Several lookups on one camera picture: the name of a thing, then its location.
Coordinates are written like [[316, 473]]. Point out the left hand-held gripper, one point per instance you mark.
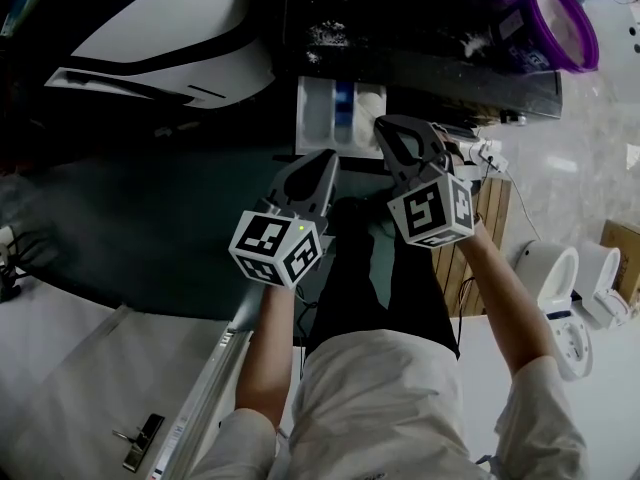
[[275, 248]]

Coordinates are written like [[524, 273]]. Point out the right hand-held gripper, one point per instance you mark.
[[435, 213]]

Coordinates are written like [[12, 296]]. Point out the white plastic spoon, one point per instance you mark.
[[369, 103]]

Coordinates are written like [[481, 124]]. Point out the white detergent drawer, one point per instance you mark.
[[315, 113]]

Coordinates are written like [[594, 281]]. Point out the person's right forearm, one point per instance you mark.
[[505, 298]]

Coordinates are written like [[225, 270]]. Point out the person's left forearm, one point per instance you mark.
[[265, 358]]

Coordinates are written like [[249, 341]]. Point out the white power adapter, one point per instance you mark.
[[492, 157]]

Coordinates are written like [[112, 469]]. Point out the wooden slat panel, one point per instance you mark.
[[492, 203]]

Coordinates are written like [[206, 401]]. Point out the person's black trousers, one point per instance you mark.
[[380, 288]]

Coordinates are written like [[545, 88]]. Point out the purple plastic bucket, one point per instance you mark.
[[530, 53]]

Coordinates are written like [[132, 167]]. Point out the white toilet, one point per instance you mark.
[[550, 268], [600, 268]]

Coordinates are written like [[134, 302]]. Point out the white black appliance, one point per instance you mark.
[[165, 23]]

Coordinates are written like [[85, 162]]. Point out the person's white shirt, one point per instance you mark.
[[385, 398]]

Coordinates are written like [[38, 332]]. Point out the brown cardboard box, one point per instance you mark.
[[622, 258]]

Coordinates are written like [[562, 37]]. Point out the black metal stand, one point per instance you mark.
[[10, 263]]

